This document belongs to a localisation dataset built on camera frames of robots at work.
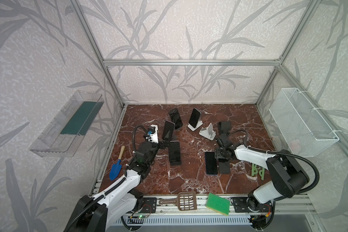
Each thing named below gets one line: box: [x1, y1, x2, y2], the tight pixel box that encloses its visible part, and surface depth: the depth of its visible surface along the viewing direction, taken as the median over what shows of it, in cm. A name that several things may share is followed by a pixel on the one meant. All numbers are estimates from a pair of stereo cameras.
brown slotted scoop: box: [158, 190, 198, 212], surface depth 77 cm
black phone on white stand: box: [187, 120, 204, 131], surface depth 107 cm
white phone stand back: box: [187, 120, 203, 131], surface depth 107 cm
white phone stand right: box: [199, 122, 217, 141], surface depth 101 cm
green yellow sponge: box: [205, 192, 231, 217], surface depth 74 cm
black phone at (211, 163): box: [204, 151, 218, 175], surface depth 89 cm
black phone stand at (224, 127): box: [217, 121, 232, 135], surface depth 101 cm
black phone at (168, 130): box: [162, 120, 175, 142], surface depth 92 cm
